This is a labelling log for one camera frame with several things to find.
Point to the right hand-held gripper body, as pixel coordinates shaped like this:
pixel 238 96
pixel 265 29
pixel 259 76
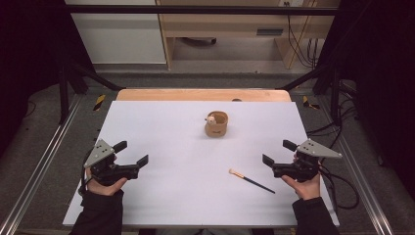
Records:
pixel 306 166

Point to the yellow black striped tape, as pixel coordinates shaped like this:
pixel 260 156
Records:
pixel 306 102
pixel 99 102

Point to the light wooden desk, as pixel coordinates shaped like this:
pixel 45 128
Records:
pixel 225 24

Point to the black horizontal frame bar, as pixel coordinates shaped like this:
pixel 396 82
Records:
pixel 195 9

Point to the aluminium rail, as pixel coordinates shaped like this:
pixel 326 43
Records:
pixel 36 176
pixel 362 176

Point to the round wooden brush holder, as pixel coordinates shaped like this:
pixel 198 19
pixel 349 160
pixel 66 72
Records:
pixel 217 129

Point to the black curtain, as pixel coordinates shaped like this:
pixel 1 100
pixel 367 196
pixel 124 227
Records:
pixel 381 65
pixel 26 49

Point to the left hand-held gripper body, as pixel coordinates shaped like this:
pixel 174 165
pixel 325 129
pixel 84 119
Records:
pixel 99 153

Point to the grey label plate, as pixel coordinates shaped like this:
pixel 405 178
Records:
pixel 269 32

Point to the white cabinet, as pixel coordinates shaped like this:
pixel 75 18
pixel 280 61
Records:
pixel 120 36

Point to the person's right hand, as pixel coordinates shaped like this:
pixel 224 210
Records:
pixel 306 190

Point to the black metal frame stand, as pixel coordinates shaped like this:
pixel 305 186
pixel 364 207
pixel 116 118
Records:
pixel 334 94
pixel 64 98

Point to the person's left hand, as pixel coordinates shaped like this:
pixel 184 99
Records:
pixel 102 190

